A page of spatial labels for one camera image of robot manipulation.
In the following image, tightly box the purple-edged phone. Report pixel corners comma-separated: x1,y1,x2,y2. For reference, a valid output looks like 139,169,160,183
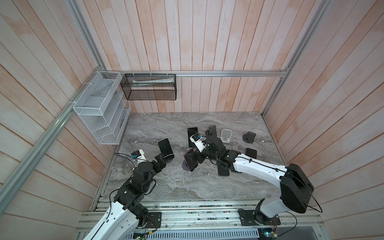
184,149,199,172

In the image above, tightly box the black phone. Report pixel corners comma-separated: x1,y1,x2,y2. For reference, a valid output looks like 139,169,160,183
187,127,198,148
158,138,175,163

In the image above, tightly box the teal-edged phone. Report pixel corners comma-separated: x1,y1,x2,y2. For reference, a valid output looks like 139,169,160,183
217,164,230,177

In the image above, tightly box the blue-edged phone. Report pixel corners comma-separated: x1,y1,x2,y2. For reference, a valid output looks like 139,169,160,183
245,148,258,159

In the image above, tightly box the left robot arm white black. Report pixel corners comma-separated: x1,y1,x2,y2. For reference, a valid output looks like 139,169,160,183
85,154,167,240

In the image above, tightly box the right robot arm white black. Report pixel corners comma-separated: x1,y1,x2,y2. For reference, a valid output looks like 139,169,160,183
185,133,314,225

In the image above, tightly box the round grey stand centre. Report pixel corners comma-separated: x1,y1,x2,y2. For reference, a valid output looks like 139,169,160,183
205,125,217,138

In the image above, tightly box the white stand back right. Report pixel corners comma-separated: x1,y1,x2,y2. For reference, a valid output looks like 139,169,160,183
221,129,233,144

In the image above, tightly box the green circuit board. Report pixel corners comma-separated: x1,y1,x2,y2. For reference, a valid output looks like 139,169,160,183
259,229,277,240

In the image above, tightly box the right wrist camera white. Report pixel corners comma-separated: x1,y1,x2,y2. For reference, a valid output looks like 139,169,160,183
190,133,207,153

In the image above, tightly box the left camera cable black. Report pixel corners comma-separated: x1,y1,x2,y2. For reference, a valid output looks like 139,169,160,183
114,153,138,168

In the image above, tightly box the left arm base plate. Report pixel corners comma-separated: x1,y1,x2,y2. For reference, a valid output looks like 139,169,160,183
141,212,162,229

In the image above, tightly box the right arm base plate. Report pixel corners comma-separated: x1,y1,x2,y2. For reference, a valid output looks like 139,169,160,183
238,209,281,226

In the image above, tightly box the white vented cable duct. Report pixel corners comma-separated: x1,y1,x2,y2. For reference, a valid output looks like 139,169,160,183
125,229,260,240

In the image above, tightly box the white wire mesh shelf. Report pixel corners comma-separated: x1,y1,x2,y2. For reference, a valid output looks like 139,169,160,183
73,71,132,145

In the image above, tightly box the black wire mesh basket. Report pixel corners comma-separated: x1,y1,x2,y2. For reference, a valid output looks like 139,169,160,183
120,73,177,101

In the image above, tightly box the aluminium frame rail back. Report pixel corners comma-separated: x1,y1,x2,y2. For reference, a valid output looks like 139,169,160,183
107,70,288,78

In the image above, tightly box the aluminium frame rail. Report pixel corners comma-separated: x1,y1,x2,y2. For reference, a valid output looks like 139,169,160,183
107,70,288,78
1,66,105,214

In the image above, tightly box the aluminium frame rail left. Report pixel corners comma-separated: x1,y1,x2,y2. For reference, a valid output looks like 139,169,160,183
1,66,105,214

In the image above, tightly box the aluminium frame post right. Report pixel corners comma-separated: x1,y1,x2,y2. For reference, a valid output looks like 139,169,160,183
261,1,334,119

